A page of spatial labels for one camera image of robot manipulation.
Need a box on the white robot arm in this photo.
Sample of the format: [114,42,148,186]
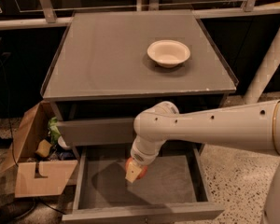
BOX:
[126,27,280,224]

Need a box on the grey drawer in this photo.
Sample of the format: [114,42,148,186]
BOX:
[57,118,135,147]
[62,142,224,224]

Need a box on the grey drawer cabinet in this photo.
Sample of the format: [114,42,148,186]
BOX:
[39,9,239,224]

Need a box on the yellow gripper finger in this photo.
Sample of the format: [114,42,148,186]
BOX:
[125,161,142,183]

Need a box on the metal railing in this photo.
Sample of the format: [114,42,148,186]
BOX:
[0,0,280,32]

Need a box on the white bowl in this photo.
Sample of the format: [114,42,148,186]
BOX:
[147,40,190,68]

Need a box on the yellow sponge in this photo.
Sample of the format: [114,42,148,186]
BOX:
[35,139,51,158]

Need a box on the grey middle drawer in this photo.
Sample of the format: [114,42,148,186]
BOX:
[62,142,224,224]

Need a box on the green bag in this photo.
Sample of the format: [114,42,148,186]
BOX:
[48,117,61,144]

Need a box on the grey top drawer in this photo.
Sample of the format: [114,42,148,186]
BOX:
[57,118,135,147]

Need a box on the cardboard box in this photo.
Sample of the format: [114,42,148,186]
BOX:
[2,102,78,198]

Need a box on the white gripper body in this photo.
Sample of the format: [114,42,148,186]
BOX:
[131,142,158,166]

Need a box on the red apple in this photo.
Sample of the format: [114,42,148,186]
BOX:
[126,158,147,179]

